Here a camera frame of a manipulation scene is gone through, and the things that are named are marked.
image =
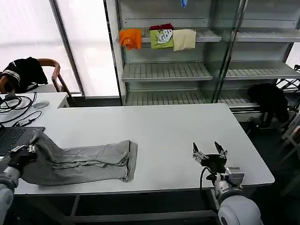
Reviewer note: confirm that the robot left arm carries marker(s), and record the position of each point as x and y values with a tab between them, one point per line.
7	182

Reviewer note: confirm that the grey printed T-shirt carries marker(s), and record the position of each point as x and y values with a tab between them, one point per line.
82	161

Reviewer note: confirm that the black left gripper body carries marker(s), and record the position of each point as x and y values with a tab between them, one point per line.
22	159

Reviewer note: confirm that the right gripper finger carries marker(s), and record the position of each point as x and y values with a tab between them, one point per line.
221	151
198	155

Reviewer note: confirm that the dark grey laptop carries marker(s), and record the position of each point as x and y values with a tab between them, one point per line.
14	138

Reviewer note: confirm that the empty grey metal shelf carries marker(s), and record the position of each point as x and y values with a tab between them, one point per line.
257	70

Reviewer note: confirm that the light wooden chair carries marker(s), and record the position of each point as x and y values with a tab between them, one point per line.
293	143

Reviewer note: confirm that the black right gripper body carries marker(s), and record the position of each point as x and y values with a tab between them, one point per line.
215	162

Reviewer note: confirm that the grey metal shelf with clothes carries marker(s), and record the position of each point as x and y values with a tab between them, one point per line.
164	70

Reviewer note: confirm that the black folding rack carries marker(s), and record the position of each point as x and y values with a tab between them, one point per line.
289	84

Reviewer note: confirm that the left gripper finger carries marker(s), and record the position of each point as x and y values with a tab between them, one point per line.
32	148
20	148

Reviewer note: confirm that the black jacket with white stripes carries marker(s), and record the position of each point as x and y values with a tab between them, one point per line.
24	72

